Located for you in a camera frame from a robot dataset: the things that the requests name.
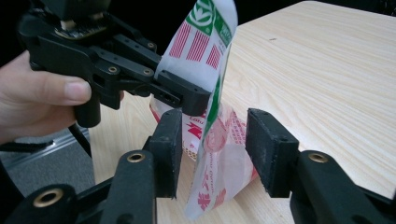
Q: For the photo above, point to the metal floor rail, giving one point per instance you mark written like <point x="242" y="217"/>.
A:
<point x="63" y="141"/>

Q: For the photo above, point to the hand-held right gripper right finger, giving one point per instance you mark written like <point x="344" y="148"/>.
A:
<point x="323" y="186"/>

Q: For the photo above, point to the pink and white plastic bag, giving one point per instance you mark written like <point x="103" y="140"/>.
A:
<point x="199" y="46"/>

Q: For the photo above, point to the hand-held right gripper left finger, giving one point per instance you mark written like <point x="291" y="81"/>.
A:
<point x="134" y="186"/>

